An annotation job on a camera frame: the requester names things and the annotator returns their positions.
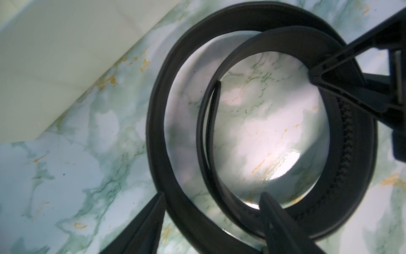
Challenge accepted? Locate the white compartment storage box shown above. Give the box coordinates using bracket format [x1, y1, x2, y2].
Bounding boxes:
[1, 1, 177, 143]

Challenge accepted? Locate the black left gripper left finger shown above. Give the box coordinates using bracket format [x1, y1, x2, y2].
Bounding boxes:
[101, 192, 166, 254]

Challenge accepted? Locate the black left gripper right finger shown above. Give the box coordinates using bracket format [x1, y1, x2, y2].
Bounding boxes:
[259, 192, 324, 254]

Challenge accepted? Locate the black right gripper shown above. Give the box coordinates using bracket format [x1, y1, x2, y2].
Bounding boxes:
[309, 9, 406, 163]

